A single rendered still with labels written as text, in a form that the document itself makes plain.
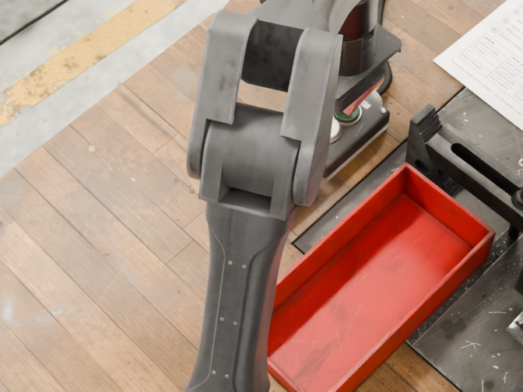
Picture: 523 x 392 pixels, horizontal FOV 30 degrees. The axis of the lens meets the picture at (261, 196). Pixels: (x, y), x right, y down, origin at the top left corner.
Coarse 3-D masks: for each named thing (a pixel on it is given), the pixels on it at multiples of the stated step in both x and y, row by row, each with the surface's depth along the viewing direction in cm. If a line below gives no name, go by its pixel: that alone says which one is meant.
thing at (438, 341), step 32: (480, 128) 110; (512, 128) 110; (512, 160) 108; (352, 192) 107; (320, 224) 105; (512, 256) 102; (480, 288) 101; (512, 288) 100; (448, 320) 99; (480, 320) 99; (512, 320) 98; (416, 352) 98; (448, 352) 97; (480, 352) 97; (512, 352) 97; (480, 384) 95; (512, 384) 95
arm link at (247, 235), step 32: (224, 128) 69; (256, 128) 69; (224, 160) 69; (256, 160) 68; (288, 160) 68; (224, 192) 72; (256, 192) 70; (288, 192) 68; (224, 224) 71; (256, 224) 71; (288, 224) 71; (224, 256) 72; (256, 256) 72; (224, 288) 73; (256, 288) 73; (224, 320) 75; (256, 320) 74; (224, 352) 76; (256, 352) 76; (192, 384) 78; (224, 384) 77; (256, 384) 78
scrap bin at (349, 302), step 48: (384, 192) 102; (432, 192) 101; (336, 240) 100; (384, 240) 103; (432, 240) 103; (480, 240) 100; (288, 288) 98; (336, 288) 101; (384, 288) 101; (432, 288) 100; (288, 336) 99; (336, 336) 98; (384, 336) 92; (288, 384) 94; (336, 384) 90
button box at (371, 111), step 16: (384, 0) 120; (384, 64) 114; (384, 80) 113; (368, 96) 110; (368, 112) 109; (384, 112) 108; (352, 128) 108; (368, 128) 108; (384, 128) 111; (336, 144) 107; (352, 144) 107; (368, 144) 110; (336, 160) 106
